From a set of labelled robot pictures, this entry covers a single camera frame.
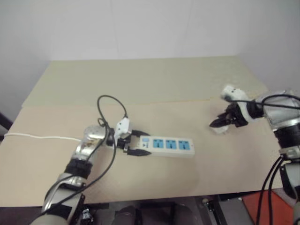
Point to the white power strip blue sockets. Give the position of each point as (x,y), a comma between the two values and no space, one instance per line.
(172,152)

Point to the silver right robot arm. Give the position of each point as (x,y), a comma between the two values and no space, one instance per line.
(281,117)

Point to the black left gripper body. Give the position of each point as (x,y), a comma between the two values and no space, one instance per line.
(124,144)

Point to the red box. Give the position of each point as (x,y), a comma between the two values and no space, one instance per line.
(274,208)

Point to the white charger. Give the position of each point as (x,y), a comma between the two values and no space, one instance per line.
(222,131)

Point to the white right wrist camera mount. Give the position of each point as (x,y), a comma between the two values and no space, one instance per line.
(236,93)

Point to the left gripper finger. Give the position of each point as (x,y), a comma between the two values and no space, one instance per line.
(139,133)
(139,152)

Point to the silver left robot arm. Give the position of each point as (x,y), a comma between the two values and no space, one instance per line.
(92,138)

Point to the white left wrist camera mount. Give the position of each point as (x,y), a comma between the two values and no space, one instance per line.
(122,125)

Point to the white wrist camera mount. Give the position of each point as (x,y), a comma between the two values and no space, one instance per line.
(122,125)
(236,93)

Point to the grey metal table leg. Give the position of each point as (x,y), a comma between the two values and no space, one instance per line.
(214,209)

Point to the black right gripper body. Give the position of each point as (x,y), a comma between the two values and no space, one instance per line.
(236,116)

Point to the dark rounded shape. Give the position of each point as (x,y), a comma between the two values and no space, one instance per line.
(126,216)

